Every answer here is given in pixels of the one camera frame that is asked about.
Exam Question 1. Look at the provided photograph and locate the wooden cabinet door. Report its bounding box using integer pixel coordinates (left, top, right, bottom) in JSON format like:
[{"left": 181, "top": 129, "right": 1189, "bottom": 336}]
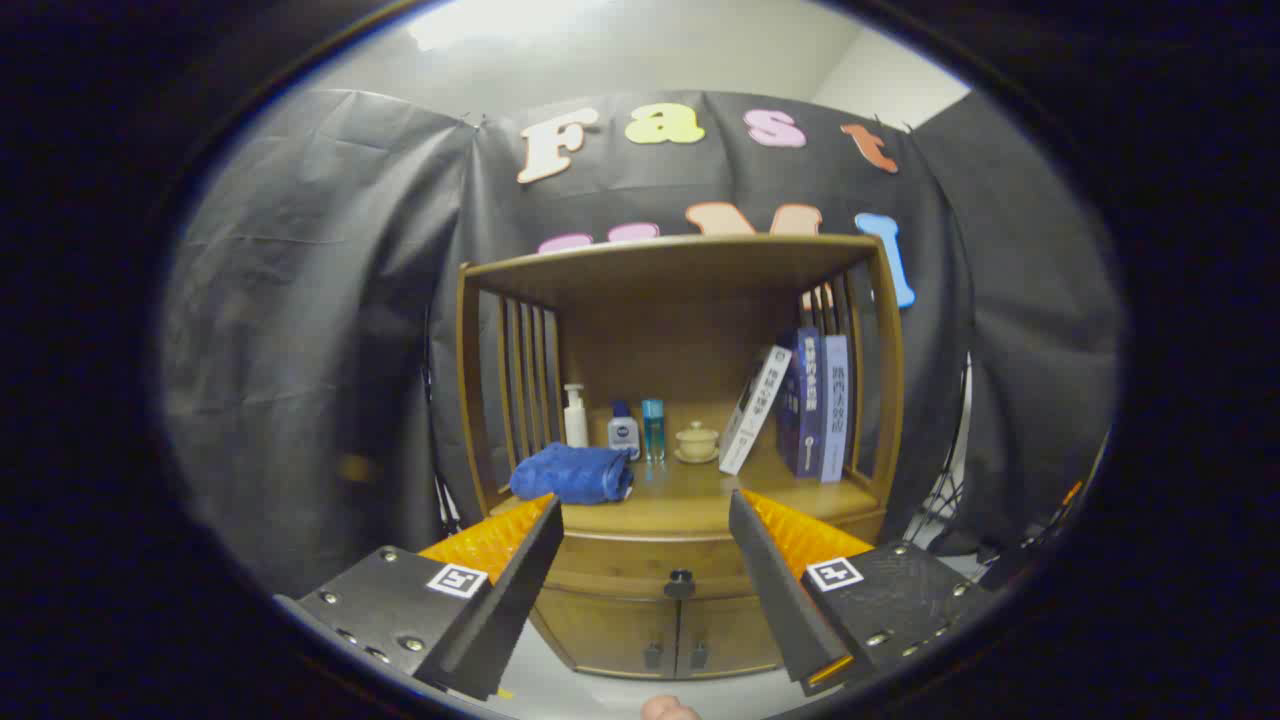
[
  {"left": 530, "top": 590, "right": 681, "bottom": 679},
  {"left": 676, "top": 595, "right": 786, "bottom": 679}
]

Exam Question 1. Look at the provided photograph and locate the white bottle with blue cap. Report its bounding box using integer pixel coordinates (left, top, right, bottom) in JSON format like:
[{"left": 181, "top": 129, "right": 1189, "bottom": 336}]
[{"left": 607, "top": 401, "right": 642, "bottom": 461}]

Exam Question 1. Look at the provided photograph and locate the wooden drawer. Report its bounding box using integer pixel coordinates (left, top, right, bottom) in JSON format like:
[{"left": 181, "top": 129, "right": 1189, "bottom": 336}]
[{"left": 540, "top": 508, "right": 888, "bottom": 603}]

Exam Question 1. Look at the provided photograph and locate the blue rolled towel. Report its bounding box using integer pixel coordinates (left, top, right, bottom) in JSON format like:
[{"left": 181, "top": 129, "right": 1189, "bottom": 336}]
[{"left": 510, "top": 443, "right": 636, "bottom": 505}]

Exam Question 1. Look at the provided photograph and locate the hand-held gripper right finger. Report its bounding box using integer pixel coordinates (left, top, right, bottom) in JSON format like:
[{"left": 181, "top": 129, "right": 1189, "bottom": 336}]
[{"left": 728, "top": 488, "right": 1001, "bottom": 697}]

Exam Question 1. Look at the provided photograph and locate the cream lidded cup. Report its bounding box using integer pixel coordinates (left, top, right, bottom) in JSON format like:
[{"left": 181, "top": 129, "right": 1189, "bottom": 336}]
[{"left": 673, "top": 420, "right": 721, "bottom": 465}]

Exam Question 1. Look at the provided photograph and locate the black backdrop stand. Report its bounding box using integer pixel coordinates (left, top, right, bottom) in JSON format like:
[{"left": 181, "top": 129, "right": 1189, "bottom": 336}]
[{"left": 903, "top": 352, "right": 973, "bottom": 549}]

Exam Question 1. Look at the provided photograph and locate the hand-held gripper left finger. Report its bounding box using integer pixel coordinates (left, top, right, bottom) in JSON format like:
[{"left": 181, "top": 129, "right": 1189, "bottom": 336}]
[{"left": 275, "top": 492, "right": 564, "bottom": 701}]

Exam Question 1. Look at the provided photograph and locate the white book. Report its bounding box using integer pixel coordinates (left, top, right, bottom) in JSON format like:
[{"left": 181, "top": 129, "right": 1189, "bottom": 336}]
[{"left": 718, "top": 345, "right": 793, "bottom": 476}]

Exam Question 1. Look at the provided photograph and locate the dark blue book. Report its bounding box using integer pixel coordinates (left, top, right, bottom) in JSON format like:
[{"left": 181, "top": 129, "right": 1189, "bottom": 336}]
[{"left": 776, "top": 327, "right": 825, "bottom": 479}]

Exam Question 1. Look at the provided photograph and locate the wooden cabinet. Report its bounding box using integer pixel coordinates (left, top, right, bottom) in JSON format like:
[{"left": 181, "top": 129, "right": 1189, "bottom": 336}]
[{"left": 455, "top": 233, "right": 906, "bottom": 681}]

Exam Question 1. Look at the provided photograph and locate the light purple book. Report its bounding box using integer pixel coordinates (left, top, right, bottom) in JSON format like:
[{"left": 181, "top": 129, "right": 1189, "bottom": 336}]
[{"left": 818, "top": 335, "right": 851, "bottom": 484}]

